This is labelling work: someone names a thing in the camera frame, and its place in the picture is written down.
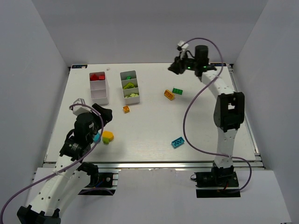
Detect orange small lego brick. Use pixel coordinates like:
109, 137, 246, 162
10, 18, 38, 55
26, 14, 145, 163
123, 105, 130, 113

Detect yellow heart lego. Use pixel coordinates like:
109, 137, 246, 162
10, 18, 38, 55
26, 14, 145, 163
102, 131, 114, 144

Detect green lego brick top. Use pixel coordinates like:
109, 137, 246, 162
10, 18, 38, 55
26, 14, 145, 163
172, 88, 183, 95

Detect orange 2x3 lego brick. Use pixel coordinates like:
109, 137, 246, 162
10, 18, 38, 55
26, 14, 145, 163
164, 90, 175, 100

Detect pale green lego piece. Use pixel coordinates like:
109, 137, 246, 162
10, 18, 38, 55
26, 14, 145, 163
129, 93, 139, 98

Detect lime 2x3 lego brick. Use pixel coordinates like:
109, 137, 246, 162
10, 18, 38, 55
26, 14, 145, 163
123, 82, 136, 90

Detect red 2x3 lego brick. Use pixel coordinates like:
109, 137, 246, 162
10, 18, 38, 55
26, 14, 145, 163
90, 73, 99, 81

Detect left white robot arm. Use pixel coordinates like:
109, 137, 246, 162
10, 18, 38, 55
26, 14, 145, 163
17, 102, 113, 224

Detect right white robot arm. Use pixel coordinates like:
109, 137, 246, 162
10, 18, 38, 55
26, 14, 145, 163
168, 41, 245, 175

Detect blue heart lego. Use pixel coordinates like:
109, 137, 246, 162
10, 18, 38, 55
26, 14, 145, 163
93, 133, 101, 143

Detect left white divided container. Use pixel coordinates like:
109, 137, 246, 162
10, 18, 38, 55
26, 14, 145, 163
89, 71, 109, 105

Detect white divided container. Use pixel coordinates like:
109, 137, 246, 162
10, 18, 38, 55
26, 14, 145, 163
89, 71, 109, 105
120, 70, 140, 105

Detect right white divided container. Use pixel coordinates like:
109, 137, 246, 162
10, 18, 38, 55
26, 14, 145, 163
120, 70, 140, 105

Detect blue 2x3 lego brick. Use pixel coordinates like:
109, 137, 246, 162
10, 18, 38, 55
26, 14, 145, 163
171, 137, 185, 148

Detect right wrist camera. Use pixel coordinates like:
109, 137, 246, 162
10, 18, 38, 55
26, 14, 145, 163
177, 41, 189, 59

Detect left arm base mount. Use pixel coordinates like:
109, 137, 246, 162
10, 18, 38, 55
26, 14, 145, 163
77, 162, 118, 196

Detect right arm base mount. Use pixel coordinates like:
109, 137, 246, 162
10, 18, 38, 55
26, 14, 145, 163
190, 166, 241, 198

